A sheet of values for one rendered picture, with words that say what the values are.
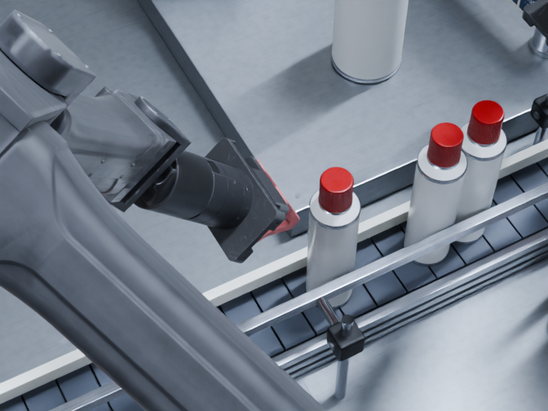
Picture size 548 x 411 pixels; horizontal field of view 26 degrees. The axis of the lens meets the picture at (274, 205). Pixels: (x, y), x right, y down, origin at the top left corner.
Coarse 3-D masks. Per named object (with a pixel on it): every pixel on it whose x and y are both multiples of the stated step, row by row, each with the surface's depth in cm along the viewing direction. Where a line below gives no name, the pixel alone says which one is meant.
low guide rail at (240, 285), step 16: (544, 144) 139; (512, 160) 137; (528, 160) 138; (400, 208) 133; (368, 224) 132; (384, 224) 133; (288, 256) 130; (304, 256) 130; (256, 272) 128; (272, 272) 129; (288, 272) 130; (224, 288) 127; (240, 288) 128; (256, 288) 129; (80, 352) 123; (48, 368) 122; (64, 368) 122; (0, 384) 121; (16, 384) 121; (32, 384) 122; (0, 400) 121
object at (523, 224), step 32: (544, 160) 142; (512, 192) 139; (512, 224) 136; (544, 224) 136; (384, 256) 134; (448, 256) 134; (480, 256) 134; (288, 288) 131; (384, 288) 131; (416, 288) 131; (288, 320) 129; (320, 320) 129; (64, 384) 125; (96, 384) 125
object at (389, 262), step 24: (528, 192) 129; (480, 216) 127; (504, 216) 128; (432, 240) 125; (456, 240) 127; (384, 264) 123; (336, 288) 122; (264, 312) 120; (288, 312) 120; (72, 408) 114
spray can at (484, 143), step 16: (480, 112) 119; (496, 112) 119; (464, 128) 123; (480, 128) 119; (496, 128) 119; (464, 144) 122; (480, 144) 121; (496, 144) 122; (480, 160) 122; (496, 160) 122; (480, 176) 124; (496, 176) 126; (464, 192) 127; (480, 192) 127; (464, 208) 129; (480, 208) 129; (464, 240) 134
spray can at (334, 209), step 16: (320, 176) 115; (336, 176) 115; (352, 176) 115; (320, 192) 115; (336, 192) 114; (352, 192) 116; (320, 208) 117; (336, 208) 116; (352, 208) 117; (320, 224) 117; (336, 224) 117; (352, 224) 117; (320, 240) 119; (336, 240) 119; (352, 240) 120; (320, 256) 122; (336, 256) 121; (352, 256) 123; (320, 272) 124; (336, 272) 124; (336, 304) 129
